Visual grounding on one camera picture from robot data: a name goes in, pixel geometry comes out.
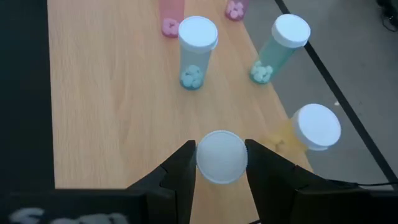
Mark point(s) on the teal pill bottle white cap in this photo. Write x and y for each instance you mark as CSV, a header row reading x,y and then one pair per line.
x,y
273,59

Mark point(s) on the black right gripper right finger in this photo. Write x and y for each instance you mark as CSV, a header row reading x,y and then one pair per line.
x,y
270,186

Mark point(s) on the clear blue pill bottle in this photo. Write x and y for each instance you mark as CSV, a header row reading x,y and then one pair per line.
x,y
221,157

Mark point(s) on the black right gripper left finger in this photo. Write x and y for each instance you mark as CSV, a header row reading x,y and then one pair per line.
x,y
174,186

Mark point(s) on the blue labelled pill bottle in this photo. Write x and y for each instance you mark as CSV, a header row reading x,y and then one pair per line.
x,y
196,62

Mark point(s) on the pink pill bottle white cap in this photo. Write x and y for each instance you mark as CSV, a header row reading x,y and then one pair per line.
x,y
171,25
236,9

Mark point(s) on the yellow pill bottle white cap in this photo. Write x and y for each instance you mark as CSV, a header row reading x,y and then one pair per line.
x,y
315,126

